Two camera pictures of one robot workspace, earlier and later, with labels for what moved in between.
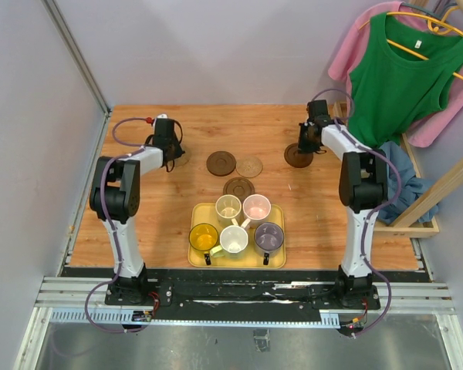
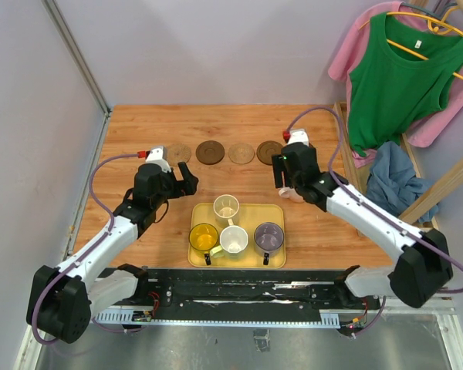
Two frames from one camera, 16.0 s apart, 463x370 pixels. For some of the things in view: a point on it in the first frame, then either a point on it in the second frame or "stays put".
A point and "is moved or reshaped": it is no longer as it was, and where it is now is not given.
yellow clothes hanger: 436,26 stays put
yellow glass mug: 204,237 stays put
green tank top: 402,77 stays put
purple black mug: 268,238 stays put
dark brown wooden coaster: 221,163 to 210,153
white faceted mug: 234,241 stays put
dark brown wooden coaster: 240,186 to 265,150
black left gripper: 179,152 to 187,186
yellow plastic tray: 212,244 stays put
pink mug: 256,209 to 288,192
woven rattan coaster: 183,159 is moved or reshaped
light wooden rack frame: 420,220 stays put
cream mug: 228,209 stays put
